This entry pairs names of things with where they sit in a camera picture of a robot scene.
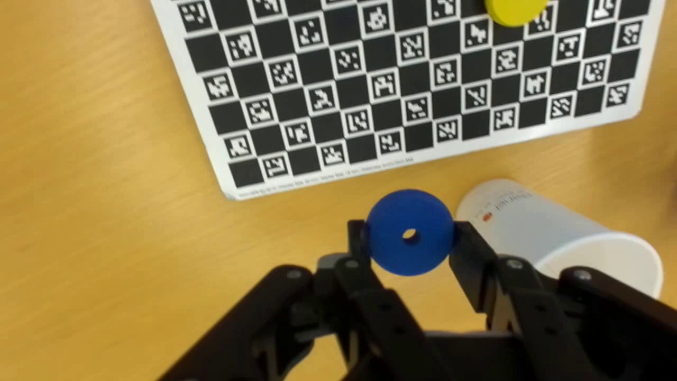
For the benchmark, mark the checkered marker calibration board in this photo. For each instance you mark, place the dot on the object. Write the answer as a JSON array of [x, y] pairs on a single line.
[[292, 93]]

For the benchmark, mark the round blue block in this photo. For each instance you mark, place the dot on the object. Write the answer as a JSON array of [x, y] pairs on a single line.
[[408, 232]]

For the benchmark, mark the white paper cup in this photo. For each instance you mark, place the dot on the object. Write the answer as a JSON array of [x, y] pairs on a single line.
[[553, 238]]

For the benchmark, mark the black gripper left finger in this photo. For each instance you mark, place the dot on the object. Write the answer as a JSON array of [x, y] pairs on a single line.
[[274, 326]]

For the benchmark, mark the round yellow block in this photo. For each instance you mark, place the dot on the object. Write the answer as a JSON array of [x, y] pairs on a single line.
[[515, 13]]

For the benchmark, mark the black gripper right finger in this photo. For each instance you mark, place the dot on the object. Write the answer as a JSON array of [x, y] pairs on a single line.
[[578, 325]]

